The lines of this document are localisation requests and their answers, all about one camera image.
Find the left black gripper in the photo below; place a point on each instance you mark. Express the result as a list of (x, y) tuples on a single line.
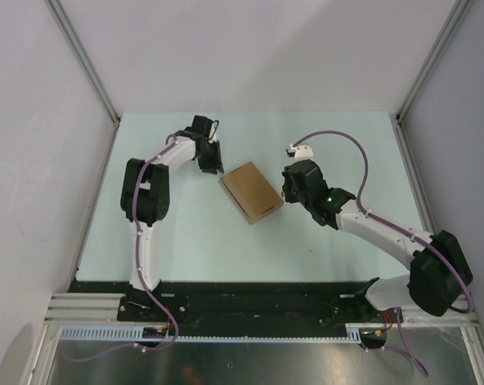
[(215, 165)]

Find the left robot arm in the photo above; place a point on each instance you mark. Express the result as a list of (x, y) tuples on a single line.
[(146, 195)]

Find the grey slotted cable duct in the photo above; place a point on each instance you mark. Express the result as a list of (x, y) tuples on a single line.
[(140, 334)]

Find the left aluminium frame post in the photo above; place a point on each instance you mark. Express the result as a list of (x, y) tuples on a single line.
[(78, 50)]

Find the brown cardboard express box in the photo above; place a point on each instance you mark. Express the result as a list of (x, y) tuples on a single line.
[(252, 192)]

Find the aluminium extrusion crossbar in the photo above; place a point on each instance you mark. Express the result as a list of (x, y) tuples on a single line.
[(102, 309)]

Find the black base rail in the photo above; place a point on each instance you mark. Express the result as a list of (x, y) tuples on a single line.
[(261, 309)]

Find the right aluminium frame post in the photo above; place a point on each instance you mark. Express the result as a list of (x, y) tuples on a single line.
[(447, 33)]

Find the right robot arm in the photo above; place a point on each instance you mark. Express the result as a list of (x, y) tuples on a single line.
[(438, 270)]

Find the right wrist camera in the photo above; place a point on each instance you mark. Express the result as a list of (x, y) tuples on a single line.
[(299, 152)]

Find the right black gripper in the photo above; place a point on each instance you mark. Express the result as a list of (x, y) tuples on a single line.
[(288, 196)]

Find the aluminium frame post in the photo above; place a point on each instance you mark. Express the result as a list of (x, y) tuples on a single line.
[(447, 33), (78, 50)]

